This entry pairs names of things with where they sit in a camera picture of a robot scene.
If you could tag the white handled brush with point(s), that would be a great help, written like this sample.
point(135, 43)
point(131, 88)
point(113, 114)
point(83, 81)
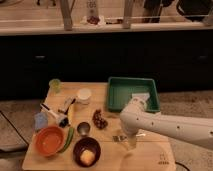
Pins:
point(60, 119)

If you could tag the small metal cup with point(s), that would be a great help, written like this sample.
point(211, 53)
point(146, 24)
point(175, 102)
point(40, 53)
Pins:
point(83, 128)

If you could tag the yellow banana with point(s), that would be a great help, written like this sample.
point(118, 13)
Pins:
point(70, 114)

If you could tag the white paper cup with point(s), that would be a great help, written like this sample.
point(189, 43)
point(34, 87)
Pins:
point(84, 95)

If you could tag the wooden post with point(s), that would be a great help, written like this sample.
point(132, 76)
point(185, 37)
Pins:
point(66, 14)
point(128, 8)

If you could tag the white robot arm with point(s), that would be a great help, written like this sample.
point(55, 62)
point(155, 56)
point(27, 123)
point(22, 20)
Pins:
point(196, 131)

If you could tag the green chili pepper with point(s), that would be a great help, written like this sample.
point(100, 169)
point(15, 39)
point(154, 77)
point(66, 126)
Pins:
point(68, 140)

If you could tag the dark brown bowl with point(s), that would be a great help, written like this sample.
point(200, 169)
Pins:
point(87, 143)

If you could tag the white marker pen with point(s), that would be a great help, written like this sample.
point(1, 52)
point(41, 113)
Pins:
point(64, 108)

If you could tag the wooden post left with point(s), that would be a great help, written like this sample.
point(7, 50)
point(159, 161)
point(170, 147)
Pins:
point(66, 14)

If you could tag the white folded napkin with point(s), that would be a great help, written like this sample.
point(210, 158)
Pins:
point(143, 96)

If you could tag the green plastic tray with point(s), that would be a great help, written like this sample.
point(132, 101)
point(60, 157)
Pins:
point(121, 89)

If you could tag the silver metal fork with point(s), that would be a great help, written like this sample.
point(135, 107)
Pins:
point(122, 137)

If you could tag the bunch of dark grapes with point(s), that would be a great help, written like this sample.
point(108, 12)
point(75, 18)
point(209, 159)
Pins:
point(98, 120)

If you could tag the wooden post right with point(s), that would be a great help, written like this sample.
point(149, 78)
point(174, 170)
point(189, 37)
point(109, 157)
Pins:
point(128, 8)

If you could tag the small green cup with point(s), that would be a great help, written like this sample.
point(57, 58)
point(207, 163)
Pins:
point(54, 85)

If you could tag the white packet with sign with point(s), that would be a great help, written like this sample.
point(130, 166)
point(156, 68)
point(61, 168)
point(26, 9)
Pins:
point(92, 16)

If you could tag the orange plastic bowl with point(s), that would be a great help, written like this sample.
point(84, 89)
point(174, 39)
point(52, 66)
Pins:
point(49, 140)

